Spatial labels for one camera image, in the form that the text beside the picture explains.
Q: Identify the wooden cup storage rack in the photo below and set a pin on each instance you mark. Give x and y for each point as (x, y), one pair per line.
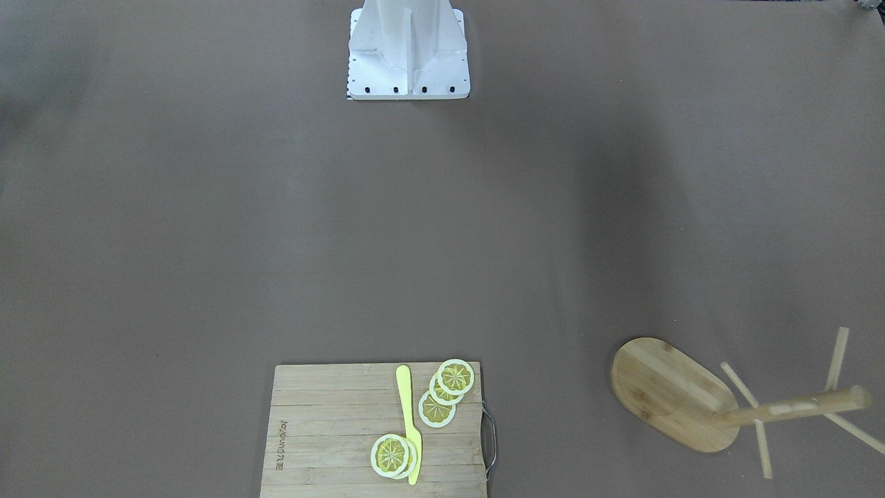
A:
(678, 397)

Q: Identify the lemon slice top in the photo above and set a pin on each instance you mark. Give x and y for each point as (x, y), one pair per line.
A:
(455, 376)

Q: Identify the yellow plastic knife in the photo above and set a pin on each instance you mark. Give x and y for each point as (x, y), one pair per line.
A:
(405, 391)

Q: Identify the lemon slice middle stack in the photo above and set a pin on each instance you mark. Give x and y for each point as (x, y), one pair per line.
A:
(441, 396)

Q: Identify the lemon slice stack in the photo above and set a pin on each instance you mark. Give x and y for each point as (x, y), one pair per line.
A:
(434, 414)
(441, 396)

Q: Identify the lemon slice lower stack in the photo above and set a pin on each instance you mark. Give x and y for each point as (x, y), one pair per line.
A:
(434, 414)

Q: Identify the bamboo cutting board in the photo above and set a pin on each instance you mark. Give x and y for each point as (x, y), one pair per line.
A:
(324, 419)

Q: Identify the lemon slice under front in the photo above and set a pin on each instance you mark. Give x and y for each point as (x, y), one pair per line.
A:
(411, 461)

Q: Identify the white metal robot mount base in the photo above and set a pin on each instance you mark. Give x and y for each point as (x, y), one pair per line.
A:
(407, 50)

